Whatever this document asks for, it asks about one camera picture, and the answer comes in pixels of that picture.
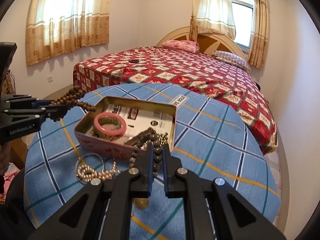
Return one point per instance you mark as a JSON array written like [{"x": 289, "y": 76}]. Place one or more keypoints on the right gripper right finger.
[{"x": 212, "y": 208}]

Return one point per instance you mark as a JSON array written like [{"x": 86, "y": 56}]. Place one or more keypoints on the red patterned bedspread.
[{"x": 198, "y": 72}]

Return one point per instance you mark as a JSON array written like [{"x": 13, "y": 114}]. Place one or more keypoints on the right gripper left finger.
[{"x": 101, "y": 209}]

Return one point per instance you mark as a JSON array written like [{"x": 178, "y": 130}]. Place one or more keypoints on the purple plaid pillow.
[{"x": 231, "y": 58}]

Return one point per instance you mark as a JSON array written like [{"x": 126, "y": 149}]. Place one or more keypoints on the white wall socket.
[{"x": 50, "y": 79}]

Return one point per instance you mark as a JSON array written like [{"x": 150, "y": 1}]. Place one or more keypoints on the beige curtain centre window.
[{"x": 212, "y": 17}]

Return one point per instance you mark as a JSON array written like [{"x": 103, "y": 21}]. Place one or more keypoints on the pink metal tin box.
[{"x": 115, "y": 147}]

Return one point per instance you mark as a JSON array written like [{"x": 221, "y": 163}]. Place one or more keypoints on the green jade bangle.
[{"x": 108, "y": 127}]

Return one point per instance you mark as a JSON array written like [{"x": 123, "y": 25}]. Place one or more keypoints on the pink bangle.
[{"x": 119, "y": 119}]

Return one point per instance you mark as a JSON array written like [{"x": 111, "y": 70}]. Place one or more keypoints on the cream wooden headboard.
[{"x": 208, "y": 43}]

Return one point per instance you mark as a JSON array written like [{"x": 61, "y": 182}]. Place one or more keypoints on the window with white frame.
[{"x": 243, "y": 18}]

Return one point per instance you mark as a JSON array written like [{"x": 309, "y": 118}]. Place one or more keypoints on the beige curtain window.
[
  {"x": 56, "y": 27},
  {"x": 212, "y": 17}
]

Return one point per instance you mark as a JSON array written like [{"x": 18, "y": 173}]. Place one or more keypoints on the thin silver bangle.
[{"x": 92, "y": 160}]

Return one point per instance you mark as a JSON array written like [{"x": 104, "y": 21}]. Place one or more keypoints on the printed paper sheet in tin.
[{"x": 138, "y": 120}]

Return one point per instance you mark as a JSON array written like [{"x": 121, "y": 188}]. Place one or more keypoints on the beige curtain left window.
[{"x": 56, "y": 27}]

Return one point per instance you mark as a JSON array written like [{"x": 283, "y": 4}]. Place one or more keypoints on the beige curtain right side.
[{"x": 260, "y": 34}]

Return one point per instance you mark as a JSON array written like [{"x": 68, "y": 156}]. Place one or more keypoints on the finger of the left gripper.
[
  {"x": 53, "y": 112},
  {"x": 40, "y": 103}
]

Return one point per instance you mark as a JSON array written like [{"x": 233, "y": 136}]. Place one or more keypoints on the blue plaid tablecloth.
[{"x": 210, "y": 140}]

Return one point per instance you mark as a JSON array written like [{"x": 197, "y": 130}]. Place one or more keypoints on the small gold pendant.
[{"x": 141, "y": 203}]

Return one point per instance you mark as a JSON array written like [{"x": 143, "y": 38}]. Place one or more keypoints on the pink floral pillow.
[{"x": 185, "y": 45}]

